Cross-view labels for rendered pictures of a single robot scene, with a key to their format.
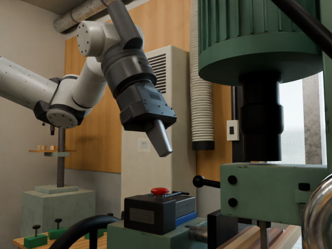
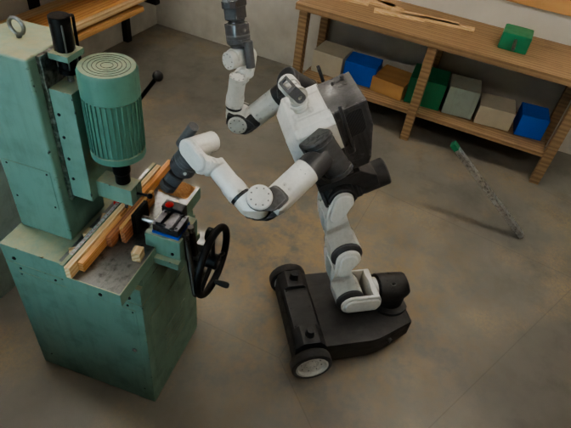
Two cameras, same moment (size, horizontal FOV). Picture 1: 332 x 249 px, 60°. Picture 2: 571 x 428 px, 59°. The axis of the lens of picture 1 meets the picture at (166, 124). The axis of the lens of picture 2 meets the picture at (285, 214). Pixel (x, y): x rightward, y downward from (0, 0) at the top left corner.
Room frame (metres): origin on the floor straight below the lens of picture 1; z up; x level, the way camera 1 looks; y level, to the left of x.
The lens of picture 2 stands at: (1.84, -0.09, 2.22)
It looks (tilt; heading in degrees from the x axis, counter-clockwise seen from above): 42 degrees down; 158
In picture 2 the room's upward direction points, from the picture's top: 8 degrees clockwise
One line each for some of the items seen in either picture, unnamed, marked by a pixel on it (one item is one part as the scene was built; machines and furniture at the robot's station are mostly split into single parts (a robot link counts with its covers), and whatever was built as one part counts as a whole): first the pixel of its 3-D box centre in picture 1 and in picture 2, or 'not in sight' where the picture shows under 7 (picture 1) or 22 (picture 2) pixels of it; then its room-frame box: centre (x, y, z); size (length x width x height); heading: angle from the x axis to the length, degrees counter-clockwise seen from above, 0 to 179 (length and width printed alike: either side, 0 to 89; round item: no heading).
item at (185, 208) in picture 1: (157, 205); (172, 218); (0.53, 0.01, 0.99); 0.13 x 0.11 x 0.06; 146
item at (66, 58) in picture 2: not in sight; (62, 43); (0.33, -0.25, 1.54); 0.08 x 0.08 x 0.17; 56
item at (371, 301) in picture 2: not in sight; (355, 290); (0.46, 0.90, 0.28); 0.21 x 0.20 x 0.13; 86
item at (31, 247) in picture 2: not in sight; (104, 234); (0.34, -0.24, 0.76); 0.57 x 0.45 x 0.09; 56
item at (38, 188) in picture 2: not in sight; (44, 138); (0.24, -0.38, 1.16); 0.22 x 0.22 x 0.72; 56
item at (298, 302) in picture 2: not in sight; (346, 301); (0.46, 0.87, 0.19); 0.64 x 0.52 x 0.33; 86
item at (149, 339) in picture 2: not in sight; (116, 298); (0.34, -0.24, 0.36); 0.58 x 0.45 x 0.71; 56
